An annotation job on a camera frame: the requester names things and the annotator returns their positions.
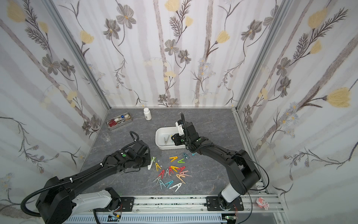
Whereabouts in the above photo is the white clothespin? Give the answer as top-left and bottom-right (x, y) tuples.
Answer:
(169, 183), (183, 192)
(147, 156), (156, 170)

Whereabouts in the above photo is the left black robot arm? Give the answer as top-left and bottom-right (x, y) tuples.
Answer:
(20, 131), (151, 224)

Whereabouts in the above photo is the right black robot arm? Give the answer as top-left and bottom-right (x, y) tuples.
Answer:
(171, 113), (262, 210)

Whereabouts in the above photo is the white storage box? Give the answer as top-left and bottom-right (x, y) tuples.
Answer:
(155, 127), (185, 150)

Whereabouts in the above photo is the dark teal clothespin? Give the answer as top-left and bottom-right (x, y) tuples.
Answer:
(183, 153), (189, 160)

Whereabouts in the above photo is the yellow clothespin left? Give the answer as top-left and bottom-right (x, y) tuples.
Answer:
(155, 162), (162, 171)

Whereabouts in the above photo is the yellow clothespin upper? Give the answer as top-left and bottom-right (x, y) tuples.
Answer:
(169, 156), (178, 162)

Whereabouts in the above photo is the red clothespin pile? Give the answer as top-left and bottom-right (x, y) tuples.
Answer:
(158, 170), (166, 179)

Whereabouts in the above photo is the pink clothespin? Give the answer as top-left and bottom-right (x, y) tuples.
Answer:
(179, 170), (191, 176)

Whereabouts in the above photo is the clear glass cup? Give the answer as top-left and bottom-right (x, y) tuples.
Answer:
(101, 133), (111, 142)

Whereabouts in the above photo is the tan clothespin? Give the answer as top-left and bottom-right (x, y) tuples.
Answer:
(176, 174), (185, 184)

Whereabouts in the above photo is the teal clothespin bottom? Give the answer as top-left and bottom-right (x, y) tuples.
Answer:
(165, 180), (174, 188)

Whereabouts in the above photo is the white pill bottle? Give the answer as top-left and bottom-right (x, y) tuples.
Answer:
(144, 107), (152, 120)

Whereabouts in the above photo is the metal tray with tools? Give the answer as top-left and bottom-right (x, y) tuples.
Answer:
(105, 113), (132, 131)

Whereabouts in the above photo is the white clothespin bottom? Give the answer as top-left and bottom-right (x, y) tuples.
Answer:
(169, 183), (183, 192)

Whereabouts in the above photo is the pink white small object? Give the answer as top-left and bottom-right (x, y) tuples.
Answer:
(256, 197), (270, 211)

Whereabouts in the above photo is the aluminium front rail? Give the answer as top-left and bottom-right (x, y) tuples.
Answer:
(64, 194), (286, 224)

